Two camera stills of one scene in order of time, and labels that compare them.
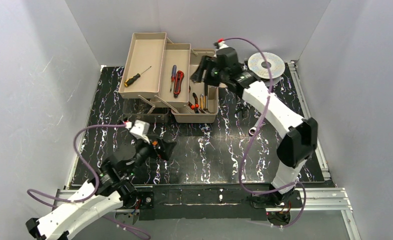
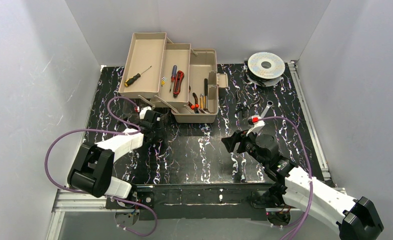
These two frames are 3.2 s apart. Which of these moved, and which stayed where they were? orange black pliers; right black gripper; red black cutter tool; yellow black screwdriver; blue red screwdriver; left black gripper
Moved: left black gripper; right black gripper
Stayed: orange black pliers; yellow black screwdriver; blue red screwdriver; red black cutter tool
